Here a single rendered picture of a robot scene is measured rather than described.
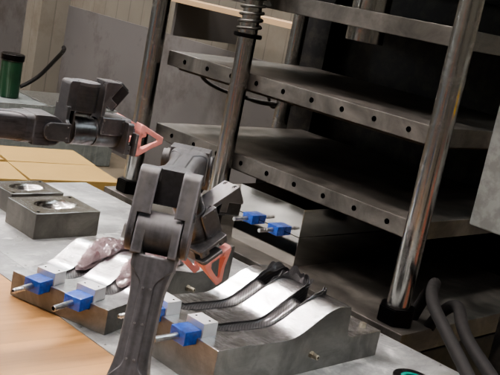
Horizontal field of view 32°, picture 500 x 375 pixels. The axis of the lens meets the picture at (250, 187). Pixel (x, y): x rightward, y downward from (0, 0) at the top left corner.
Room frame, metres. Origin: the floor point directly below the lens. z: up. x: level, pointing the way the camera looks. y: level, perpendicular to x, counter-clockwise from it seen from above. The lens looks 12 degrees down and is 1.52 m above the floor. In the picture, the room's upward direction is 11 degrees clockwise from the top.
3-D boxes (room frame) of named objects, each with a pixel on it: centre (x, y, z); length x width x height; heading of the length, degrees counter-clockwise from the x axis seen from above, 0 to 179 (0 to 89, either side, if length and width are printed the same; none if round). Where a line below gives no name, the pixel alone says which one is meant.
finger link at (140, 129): (1.78, 0.24, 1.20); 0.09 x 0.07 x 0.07; 131
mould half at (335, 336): (1.76, -0.08, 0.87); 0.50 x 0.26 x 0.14; 136
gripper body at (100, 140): (1.74, 0.31, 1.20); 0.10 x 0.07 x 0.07; 41
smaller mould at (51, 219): (2.30, 0.51, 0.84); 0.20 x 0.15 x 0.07; 136
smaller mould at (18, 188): (2.46, 0.64, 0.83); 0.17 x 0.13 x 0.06; 136
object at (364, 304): (2.81, -0.26, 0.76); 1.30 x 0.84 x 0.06; 46
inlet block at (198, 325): (1.53, 0.07, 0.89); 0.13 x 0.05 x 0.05; 136
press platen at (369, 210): (2.84, -0.30, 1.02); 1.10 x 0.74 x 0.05; 46
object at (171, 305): (1.61, 0.15, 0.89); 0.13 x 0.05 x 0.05; 136
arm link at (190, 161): (1.34, 0.11, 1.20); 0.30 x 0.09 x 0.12; 178
